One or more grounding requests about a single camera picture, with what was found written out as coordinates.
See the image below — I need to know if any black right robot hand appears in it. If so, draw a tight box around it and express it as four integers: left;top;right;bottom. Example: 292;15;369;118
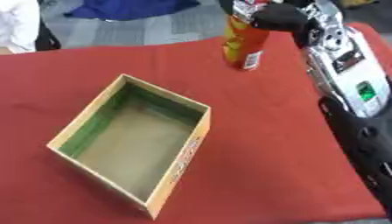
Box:
217;0;314;48

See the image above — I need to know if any red and yellow bottle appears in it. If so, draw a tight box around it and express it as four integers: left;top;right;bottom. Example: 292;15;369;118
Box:
220;0;271;72

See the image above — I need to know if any tan cardboard box green inside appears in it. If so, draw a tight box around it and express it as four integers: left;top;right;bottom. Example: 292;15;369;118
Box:
45;73;214;221

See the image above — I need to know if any blue bag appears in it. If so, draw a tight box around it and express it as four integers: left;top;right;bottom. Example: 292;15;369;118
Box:
62;0;202;22

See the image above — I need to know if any person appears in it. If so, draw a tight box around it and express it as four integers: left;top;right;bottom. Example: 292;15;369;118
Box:
0;0;63;55

